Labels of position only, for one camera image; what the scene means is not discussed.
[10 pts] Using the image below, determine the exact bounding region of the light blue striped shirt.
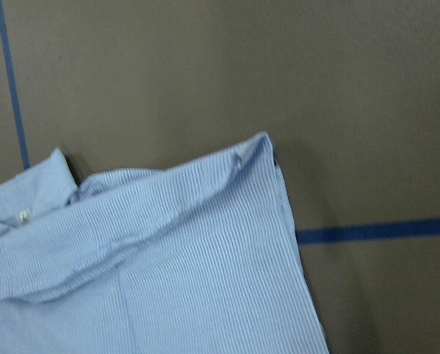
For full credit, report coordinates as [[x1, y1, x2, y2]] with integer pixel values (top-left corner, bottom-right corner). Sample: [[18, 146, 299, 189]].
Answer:
[[0, 133, 328, 353]]

